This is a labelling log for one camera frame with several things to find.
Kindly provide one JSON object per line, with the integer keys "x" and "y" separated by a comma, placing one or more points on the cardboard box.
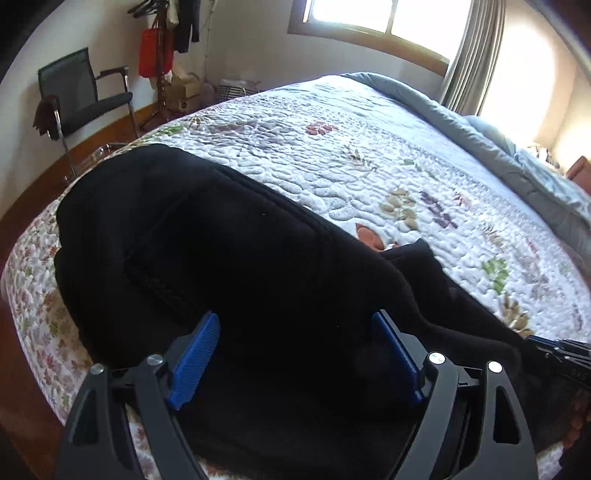
{"x": 187, "y": 85}

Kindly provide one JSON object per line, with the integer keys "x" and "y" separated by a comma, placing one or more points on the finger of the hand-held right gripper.
{"x": 561, "y": 350}

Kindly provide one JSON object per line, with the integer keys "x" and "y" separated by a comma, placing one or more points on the grey duvet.
{"x": 466, "y": 127}

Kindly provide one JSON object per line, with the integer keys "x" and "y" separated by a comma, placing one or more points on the wooden framed window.
{"x": 369, "y": 27}

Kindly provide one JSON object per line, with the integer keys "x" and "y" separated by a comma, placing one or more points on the striped basket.
{"x": 236, "y": 88}

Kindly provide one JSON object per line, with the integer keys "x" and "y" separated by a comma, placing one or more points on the black pants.
{"x": 231, "y": 254}

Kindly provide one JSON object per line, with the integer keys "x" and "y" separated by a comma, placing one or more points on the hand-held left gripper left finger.
{"x": 196, "y": 360}

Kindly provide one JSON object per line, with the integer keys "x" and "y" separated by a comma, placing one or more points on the black mesh armchair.
{"x": 92, "y": 104}

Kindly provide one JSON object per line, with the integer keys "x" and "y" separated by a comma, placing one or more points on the wooden coat rack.
{"x": 161, "y": 87}

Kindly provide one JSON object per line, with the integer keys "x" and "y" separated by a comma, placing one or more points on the patterned cloth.
{"x": 542, "y": 154}

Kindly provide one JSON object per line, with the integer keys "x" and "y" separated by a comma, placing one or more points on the floral quilted bedspread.
{"x": 323, "y": 152}

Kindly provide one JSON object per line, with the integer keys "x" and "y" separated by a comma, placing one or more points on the wooden headboard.
{"x": 581, "y": 173}

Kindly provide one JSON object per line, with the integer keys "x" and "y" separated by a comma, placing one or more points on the beige curtain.
{"x": 475, "y": 50}

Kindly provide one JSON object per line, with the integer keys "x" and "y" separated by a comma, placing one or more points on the brown cloth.
{"x": 45, "y": 117}

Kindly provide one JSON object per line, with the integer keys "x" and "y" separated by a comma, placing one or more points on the black hanging garment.
{"x": 187, "y": 23}

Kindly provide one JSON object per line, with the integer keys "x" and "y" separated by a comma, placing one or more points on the red bag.
{"x": 156, "y": 53}

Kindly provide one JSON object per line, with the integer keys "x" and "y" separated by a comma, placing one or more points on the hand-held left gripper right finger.
{"x": 398, "y": 360}

